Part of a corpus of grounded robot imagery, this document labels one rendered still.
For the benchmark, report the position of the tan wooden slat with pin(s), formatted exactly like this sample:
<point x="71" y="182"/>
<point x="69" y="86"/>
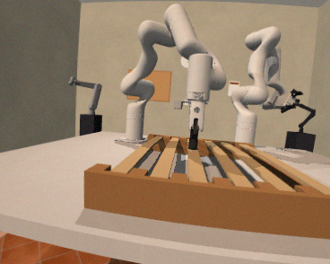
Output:
<point x="300" y="176"/>
<point x="258" y="169"/>
<point x="236" y="177"/>
<point x="135" y="157"/>
<point x="195" y="167"/>
<point x="163" y="166"/>

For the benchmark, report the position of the wooden bed frame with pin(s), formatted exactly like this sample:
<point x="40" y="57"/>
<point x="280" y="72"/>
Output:
<point x="217" y="204"/>

